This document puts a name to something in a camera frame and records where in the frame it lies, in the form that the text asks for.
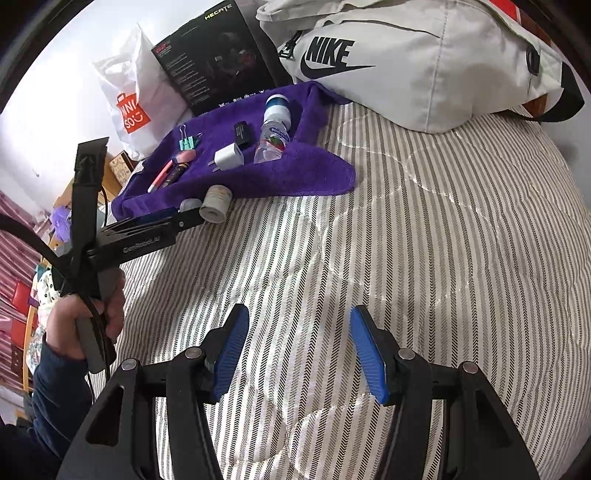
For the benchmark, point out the person's left forearm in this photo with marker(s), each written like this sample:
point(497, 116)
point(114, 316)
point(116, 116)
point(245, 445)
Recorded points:
point(64, 392)

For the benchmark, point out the blue and white bottle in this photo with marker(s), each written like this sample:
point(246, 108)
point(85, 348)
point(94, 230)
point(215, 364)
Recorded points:
point(277, 110)

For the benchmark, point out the dark brown lighter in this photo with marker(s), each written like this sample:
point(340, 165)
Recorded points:
point(175, 174)

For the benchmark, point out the red paper bag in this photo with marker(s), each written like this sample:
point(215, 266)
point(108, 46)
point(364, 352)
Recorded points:
point(505, 7)

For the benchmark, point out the purple towel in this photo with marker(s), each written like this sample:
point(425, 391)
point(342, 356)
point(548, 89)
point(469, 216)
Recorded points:
point(295, 170)

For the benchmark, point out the white shopping bag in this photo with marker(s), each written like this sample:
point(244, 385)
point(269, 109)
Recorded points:
point(138, 78)

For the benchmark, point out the teal binder clip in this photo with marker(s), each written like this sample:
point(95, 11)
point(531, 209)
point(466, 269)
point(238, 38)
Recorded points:
point(187, 144)

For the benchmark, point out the small white medicine bottle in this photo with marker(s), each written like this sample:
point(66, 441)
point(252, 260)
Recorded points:
point(216, 203)

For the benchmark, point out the grey sports bag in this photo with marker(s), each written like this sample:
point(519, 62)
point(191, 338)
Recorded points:
point(438, 69)

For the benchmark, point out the pink tube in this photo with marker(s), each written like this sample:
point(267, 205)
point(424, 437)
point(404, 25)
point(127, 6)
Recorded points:
point(160, 179)

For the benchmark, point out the black slim stick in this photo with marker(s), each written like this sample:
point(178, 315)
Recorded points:
point(242, 134)

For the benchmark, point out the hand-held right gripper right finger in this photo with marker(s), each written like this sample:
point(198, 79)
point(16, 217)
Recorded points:
point(369, 355)

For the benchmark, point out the person's left hand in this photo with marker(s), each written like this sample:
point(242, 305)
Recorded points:
point(62, 327)

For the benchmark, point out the clear small bottle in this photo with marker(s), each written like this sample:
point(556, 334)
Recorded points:
point(272, 138)

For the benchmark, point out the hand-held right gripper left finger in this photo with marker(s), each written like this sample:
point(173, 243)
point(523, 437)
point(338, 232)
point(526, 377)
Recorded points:
point(231, 350)

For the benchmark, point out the brown notebook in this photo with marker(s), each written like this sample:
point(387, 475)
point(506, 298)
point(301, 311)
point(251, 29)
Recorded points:
point(121, 168)

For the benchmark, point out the black cardboard box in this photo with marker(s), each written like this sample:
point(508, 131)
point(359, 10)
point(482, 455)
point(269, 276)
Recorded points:
point(217, 60)

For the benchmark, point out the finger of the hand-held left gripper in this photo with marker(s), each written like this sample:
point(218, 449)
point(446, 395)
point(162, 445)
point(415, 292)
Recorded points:
point(189, 221)
point(157, 215)

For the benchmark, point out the white charger plug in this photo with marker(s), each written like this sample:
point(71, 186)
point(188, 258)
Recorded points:
point(228, 157)

